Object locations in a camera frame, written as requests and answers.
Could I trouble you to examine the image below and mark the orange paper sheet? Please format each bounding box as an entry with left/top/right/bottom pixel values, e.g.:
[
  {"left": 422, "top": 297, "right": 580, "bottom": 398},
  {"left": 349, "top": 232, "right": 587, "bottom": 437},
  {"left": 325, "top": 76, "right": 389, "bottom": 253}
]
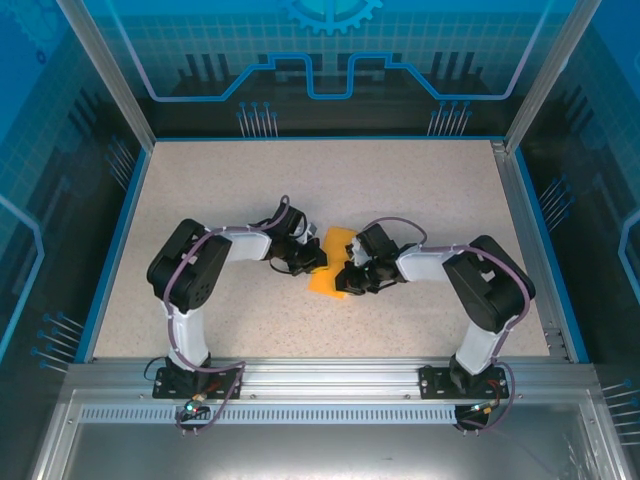
[{"left": 306, "top": 227, "right": 357, "bottom": 302}]

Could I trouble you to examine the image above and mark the sheet metal tray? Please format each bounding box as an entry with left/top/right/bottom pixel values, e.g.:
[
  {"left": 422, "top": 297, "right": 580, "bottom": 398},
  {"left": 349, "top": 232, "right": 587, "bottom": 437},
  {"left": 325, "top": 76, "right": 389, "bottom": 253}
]
[{"left": 29, "top": 389, "right": 626, "bottom": 480}]

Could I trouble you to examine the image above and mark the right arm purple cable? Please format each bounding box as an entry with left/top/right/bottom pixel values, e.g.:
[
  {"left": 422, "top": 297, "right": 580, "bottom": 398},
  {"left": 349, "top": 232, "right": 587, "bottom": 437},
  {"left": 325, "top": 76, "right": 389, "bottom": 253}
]
[{"left": 367, "top": 216, "right": 532, "bottom": 434}]

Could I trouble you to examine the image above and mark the aluminium mounting rail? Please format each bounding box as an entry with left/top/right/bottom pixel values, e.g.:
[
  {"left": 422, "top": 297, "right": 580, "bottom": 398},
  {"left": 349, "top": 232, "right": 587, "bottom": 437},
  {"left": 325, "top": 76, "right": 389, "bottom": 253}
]
[{"left": 67, "top": 357, "right": 596, "bottom": 402}]

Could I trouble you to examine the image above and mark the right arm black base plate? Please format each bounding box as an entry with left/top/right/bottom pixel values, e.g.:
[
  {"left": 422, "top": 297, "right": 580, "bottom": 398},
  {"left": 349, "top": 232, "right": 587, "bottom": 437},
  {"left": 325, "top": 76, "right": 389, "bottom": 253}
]
[{"left": 418, "top": 364, "right": 506, "bottom": 400}]

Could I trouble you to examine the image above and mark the slotted aluminium cable strip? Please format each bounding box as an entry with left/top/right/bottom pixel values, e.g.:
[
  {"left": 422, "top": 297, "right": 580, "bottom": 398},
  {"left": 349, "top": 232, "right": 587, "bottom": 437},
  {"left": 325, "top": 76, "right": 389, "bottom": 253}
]
[{"left": 79, "top": 405, "right": 459, "bottom": 426}]

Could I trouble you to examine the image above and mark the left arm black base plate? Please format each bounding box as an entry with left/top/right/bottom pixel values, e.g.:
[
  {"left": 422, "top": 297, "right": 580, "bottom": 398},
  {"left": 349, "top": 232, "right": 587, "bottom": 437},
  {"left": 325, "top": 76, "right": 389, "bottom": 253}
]
[{"left": 152, "top": 366, "right": 245, "bottom": 401}]

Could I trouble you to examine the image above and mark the aluminium side rail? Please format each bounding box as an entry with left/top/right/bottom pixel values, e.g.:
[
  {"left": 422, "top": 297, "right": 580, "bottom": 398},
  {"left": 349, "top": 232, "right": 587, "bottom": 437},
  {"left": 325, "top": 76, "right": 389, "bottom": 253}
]
[{"left": 489, "top": 139, "right": 576, "bottom": 364}]

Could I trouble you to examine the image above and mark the cable connector with orange light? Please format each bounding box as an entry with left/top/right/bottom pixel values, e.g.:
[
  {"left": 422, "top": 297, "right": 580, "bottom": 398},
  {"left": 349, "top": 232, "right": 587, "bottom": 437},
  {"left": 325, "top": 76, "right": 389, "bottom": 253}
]
[{"left": 468, "top": 398, "right": 502, "bottom": 417}]

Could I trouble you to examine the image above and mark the cable connector with green light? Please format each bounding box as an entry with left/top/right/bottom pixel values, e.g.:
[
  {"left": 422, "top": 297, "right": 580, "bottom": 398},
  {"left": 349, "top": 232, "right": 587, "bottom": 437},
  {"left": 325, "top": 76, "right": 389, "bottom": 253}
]
[{"left": 183, "top": 392, "right": 210, "bottom": 417}]

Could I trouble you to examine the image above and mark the blue printed enclosure panel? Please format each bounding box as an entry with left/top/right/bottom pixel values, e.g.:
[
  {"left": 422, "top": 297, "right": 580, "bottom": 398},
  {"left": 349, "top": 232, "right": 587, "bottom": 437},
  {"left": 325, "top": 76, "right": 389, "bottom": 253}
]
[
  {"left": 82, "top": 0, "right": 576, "bottom": 139},
  {"left": 0, "top": 0, "right": 146, "bottom": 480},
  {"left": 519, "top": 0, "right": 640, "bottom": 451}
]

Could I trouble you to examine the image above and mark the aluminium frame post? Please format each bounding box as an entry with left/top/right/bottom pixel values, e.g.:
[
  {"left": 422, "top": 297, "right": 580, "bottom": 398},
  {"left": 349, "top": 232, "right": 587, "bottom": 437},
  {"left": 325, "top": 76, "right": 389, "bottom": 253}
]
[
  {"left": 503, "top": 0, "right": 605, "bottom": 154},
  {"left": 54, "top": 0, "right": 157, "bottom": 152}
]

